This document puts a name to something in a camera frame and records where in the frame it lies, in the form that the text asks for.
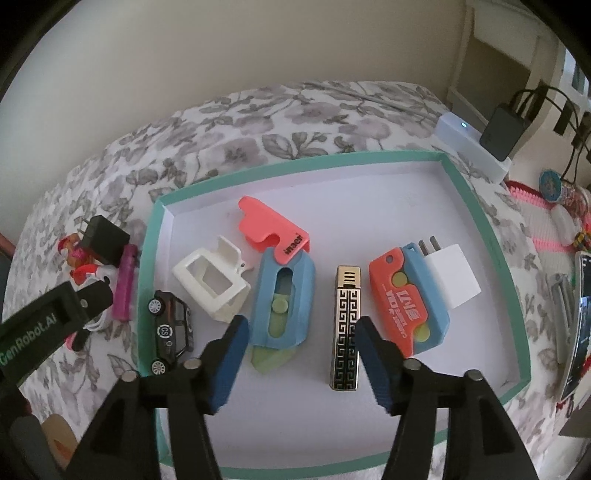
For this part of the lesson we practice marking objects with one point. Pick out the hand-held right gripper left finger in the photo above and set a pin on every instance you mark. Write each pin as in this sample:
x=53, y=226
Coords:
x=228, y=355

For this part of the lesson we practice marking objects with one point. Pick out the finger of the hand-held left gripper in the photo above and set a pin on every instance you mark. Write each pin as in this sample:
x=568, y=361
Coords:
x=94, y=302

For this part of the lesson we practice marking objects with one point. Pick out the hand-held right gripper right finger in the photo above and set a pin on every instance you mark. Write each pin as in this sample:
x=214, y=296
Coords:
x=376, y=357

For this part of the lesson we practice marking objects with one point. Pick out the purple lighter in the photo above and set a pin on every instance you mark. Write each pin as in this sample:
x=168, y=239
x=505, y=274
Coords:
x=124, y=286

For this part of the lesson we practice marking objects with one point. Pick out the pink smart watch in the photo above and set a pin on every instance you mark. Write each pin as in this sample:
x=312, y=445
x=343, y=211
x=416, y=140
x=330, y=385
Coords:
x=70, y=344

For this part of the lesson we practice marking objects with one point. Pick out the gold patterned lighter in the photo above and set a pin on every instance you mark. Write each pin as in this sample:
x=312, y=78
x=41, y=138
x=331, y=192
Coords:
x=346, y=332

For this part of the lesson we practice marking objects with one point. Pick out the brown dog toy figure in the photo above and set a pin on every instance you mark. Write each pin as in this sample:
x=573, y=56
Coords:
x=74, y=251

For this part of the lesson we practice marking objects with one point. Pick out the black toy car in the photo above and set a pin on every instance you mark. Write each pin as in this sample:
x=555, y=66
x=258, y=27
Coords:
x=171, y=332

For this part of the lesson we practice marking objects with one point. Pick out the black wall charger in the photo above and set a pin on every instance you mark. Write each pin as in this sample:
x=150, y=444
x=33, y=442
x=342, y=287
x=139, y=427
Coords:
x=106, y=240

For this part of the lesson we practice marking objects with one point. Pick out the orange and blue toy knife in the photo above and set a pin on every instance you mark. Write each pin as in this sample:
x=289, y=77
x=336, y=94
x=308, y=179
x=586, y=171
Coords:
x=397, y=295

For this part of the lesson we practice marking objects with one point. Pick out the blue toy knife green blade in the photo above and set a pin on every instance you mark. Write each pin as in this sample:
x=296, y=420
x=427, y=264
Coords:
x=295, y=323

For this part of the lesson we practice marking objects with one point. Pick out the teal box lid tray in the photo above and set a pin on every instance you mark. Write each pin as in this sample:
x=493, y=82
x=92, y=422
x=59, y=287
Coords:
x=323, y=415

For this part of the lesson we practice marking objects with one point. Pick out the white hair clip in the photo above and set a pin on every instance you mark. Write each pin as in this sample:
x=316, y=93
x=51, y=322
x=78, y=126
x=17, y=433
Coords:
x=226, y=251

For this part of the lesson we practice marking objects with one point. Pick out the white wall charger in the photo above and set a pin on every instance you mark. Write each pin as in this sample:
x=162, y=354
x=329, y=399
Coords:
x=455, y=277

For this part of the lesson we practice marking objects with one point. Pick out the coral plastic cutter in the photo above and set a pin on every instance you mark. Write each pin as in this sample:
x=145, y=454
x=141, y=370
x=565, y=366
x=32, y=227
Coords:
x=263, y=226

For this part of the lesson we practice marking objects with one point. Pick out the smartphone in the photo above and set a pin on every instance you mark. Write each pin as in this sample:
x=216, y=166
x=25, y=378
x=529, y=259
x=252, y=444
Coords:
x=577, y=332

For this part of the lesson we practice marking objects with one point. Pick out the pink crochet mat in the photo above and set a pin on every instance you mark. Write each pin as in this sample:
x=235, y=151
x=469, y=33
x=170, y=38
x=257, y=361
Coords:
x=531, y=203

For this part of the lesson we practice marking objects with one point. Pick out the white box device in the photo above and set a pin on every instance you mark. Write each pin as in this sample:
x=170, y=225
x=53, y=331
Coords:
x=466, y=143

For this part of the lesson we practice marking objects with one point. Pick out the round blue badge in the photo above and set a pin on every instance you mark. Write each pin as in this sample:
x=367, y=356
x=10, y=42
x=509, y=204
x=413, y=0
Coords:
x=551, y=184

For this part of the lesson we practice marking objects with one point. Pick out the black power adapter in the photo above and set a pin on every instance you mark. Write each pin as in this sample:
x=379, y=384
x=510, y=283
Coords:
x=501, y=129

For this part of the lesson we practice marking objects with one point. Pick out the white shelf unit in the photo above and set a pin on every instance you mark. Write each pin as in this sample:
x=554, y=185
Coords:
x=498, y=46

